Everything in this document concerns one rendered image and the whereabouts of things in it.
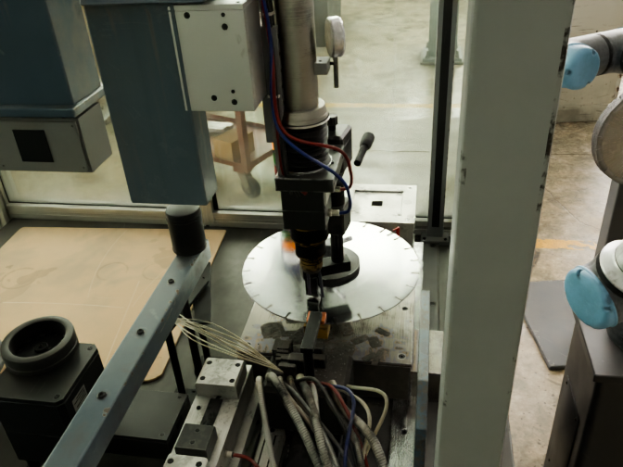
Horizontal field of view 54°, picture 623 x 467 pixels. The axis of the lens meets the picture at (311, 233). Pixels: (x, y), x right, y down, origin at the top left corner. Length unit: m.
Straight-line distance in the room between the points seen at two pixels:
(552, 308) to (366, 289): 1.61
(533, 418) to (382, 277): 1.19
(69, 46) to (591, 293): 0.91
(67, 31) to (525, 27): 0.72
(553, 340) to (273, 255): 1.50
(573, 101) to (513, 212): 4.10
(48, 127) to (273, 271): 0.46
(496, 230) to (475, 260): 0.02
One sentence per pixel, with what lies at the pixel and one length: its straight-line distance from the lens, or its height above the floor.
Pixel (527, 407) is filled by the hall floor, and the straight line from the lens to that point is 2.23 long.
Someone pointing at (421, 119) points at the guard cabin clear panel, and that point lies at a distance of 1.49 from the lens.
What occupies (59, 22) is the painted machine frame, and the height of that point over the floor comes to 1.44.
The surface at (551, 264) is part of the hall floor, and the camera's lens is 2.91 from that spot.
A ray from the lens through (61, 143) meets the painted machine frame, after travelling 0.95.
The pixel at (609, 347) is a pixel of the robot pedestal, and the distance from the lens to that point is 1.36.
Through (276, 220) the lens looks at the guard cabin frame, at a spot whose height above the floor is 0.78.
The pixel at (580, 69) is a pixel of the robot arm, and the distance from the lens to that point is 1.15.
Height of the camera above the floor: 1.61
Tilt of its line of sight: 32 degrees down
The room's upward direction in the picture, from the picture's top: 4 degrees counter-clockwise
